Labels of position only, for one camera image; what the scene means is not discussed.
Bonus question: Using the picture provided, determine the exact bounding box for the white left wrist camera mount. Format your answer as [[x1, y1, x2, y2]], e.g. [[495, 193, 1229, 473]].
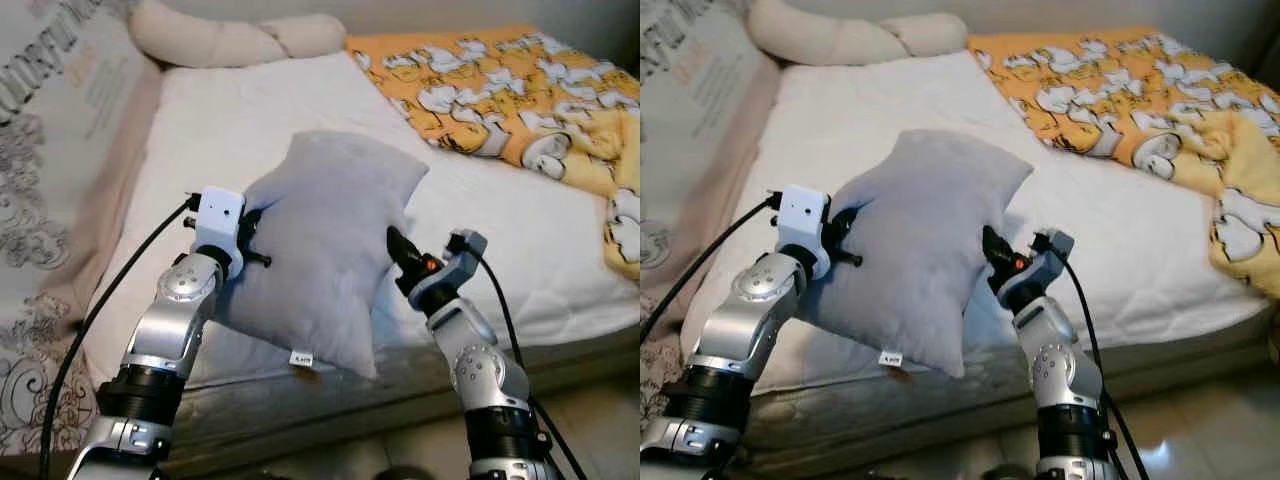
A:
[[190, 187, 247, 281], [775, 184, 833, 279]]

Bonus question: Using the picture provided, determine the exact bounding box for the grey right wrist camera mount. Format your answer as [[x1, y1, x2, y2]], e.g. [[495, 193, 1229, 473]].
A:
[[1000, 228, 1077, 311], [405, 230, 489, 313]]

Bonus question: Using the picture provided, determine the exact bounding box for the long beige bolster pillow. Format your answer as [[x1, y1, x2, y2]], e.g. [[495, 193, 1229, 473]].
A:
[[128, 0, 348, 69], [748, 0, 969, 66]]

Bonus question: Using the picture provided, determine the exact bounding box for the grey pillow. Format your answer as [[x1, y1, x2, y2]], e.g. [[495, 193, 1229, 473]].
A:
[[213, 128, 431, 381], [805, 128, 1034, 379]]

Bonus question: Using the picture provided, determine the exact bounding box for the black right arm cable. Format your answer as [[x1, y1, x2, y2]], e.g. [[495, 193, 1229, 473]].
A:
[[470, 245, 591, 480], [1060, 250, 1151, 480]]

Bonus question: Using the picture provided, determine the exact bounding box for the white quilted mattress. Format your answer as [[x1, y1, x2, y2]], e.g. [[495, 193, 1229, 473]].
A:
[[680, 50, 1280, 401], [80, 50, 641, 421]]

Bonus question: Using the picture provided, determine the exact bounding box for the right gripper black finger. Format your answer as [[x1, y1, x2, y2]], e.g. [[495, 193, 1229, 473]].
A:
[[387, 225, 421, 276], [981, 225, 1013, 273]]

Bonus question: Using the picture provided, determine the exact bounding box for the orange yellow cartoon egg blanket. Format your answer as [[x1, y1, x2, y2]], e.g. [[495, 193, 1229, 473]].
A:
[[345, 25, 641, 281], [965, 27, 1280, 301]]

